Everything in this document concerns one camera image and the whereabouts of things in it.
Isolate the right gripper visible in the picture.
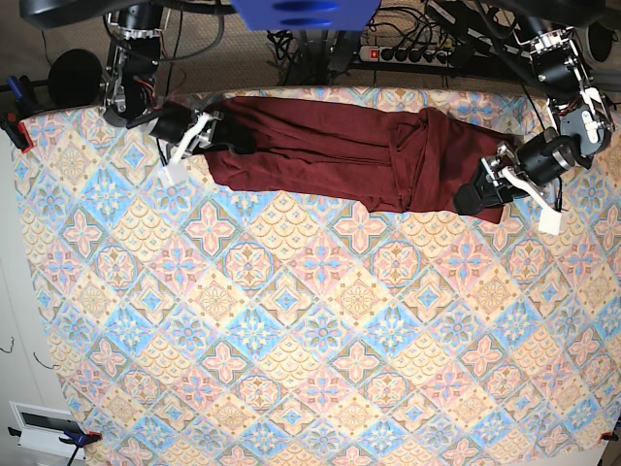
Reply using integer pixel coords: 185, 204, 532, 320
164, 111, 257, 166

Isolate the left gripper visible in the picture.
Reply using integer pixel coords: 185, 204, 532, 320
453, 143, 564, 216

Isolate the maroon t-shirt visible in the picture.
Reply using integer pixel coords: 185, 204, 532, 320
205, 96, 514, 214

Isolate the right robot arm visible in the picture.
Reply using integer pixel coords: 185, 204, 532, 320
101, 1, 256, 187

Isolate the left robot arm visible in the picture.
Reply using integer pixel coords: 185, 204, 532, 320
453, 1, 615, 235

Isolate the black round stool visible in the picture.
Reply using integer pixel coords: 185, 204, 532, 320
48, 49, 102, 109

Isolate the white power strip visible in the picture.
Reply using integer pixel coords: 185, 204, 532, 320
358, 46, 450, 67

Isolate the patterned tile tablecloth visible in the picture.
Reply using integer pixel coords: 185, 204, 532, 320
13, 109, 620, 465

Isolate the orange clamp lower right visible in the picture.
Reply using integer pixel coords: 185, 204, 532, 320
600, 432, 619, 442

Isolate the blue orange clamp lower left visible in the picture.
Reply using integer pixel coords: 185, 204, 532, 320
6, 425, 103, 462

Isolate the white floor outlet box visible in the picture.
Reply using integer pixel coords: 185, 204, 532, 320
9, 401, 80, 459

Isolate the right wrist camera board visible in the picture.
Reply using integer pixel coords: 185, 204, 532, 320
157, 163, 188, 188

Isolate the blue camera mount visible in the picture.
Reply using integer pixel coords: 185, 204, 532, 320
230, 0, 380, 31

